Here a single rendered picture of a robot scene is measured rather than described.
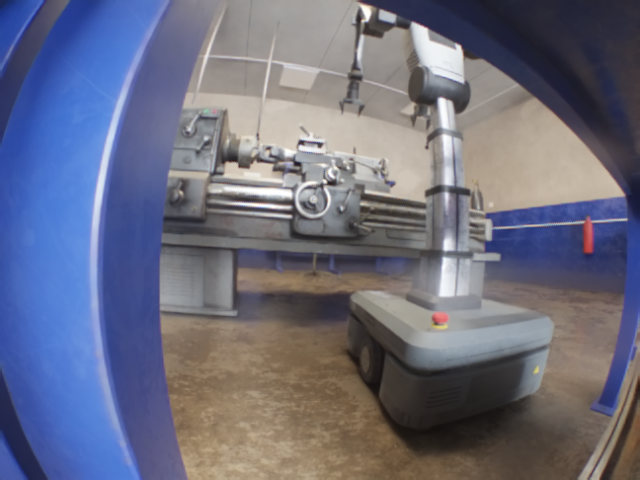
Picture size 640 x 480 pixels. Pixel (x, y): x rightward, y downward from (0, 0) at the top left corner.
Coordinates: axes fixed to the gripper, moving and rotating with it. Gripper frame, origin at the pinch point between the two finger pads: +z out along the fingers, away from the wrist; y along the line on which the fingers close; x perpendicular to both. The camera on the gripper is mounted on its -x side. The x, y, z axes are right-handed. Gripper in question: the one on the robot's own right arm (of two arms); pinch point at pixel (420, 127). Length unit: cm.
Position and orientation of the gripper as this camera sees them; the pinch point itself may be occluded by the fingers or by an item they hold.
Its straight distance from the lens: 174.2
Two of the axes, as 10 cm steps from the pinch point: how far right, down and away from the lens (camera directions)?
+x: 0.7, 4.7, -8.8
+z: -1.1, 8.8, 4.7
